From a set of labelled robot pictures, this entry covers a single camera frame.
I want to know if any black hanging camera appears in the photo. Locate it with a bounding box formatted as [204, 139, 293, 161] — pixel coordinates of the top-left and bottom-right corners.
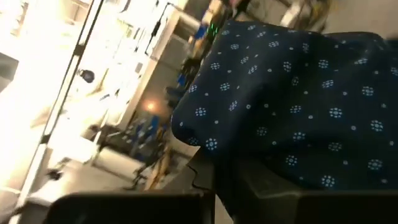
[77, 68, 96, 85]

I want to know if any navy dotted cloth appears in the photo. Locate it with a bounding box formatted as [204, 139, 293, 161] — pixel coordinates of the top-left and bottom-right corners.
[170, 19, 398, 218]

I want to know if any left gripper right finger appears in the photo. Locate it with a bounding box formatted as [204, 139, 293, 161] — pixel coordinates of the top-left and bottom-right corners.
[233, 157, 398, 224]

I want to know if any black overhead rail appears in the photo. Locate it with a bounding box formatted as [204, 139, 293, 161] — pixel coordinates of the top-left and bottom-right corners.
[9, 0, 105, 224]

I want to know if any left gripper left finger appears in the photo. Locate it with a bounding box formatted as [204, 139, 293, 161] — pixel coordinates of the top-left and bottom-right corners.
[43, 148, 216, 224]

